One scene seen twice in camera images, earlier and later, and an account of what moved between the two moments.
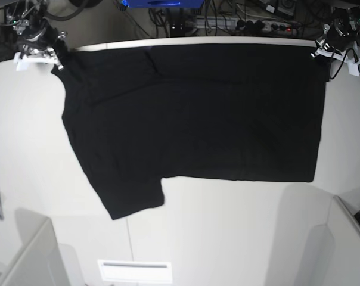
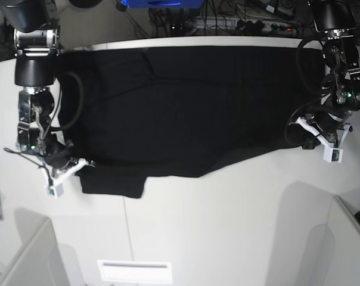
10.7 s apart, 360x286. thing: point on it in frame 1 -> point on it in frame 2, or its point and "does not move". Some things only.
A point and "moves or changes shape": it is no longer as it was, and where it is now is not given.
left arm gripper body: [40, 40] -> [58, 155]
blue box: [161, 3] does not move
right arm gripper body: [337, 39] -> [324, 124]
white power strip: [233, 24] does not move
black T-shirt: [137, 114] moves or changes shape
